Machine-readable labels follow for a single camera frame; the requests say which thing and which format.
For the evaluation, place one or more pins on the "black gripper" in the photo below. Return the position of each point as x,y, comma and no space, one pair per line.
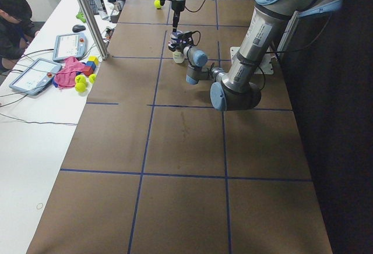
177,6
180,44

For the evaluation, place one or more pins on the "white blue tennis ball can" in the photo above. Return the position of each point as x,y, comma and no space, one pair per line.
178,56

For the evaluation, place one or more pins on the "yellow tennis ball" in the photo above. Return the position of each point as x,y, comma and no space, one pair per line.
157,4

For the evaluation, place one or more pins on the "yellow ball on side table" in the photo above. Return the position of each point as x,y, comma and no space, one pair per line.
80,87

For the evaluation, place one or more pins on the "yellow cube block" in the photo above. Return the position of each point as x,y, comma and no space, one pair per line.
93,60

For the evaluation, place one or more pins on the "green toy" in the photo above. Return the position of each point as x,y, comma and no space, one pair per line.
80,16

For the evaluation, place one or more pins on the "red blue block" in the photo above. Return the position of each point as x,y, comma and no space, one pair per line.
89,68

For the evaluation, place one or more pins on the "black computer mouse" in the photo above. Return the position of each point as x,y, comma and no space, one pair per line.
78,28

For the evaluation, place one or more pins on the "teach pendant upper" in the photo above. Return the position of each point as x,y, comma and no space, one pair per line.
69,45

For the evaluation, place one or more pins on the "teach pendant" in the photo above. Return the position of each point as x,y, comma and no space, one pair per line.
36,77
69,45

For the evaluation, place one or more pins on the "pink cloth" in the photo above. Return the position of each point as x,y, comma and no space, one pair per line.
65,78

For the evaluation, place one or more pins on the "teach pendant lower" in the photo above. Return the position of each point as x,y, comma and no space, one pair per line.
36,77

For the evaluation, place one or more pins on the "seated person dark hair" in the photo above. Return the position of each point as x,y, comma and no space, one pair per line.
17,31

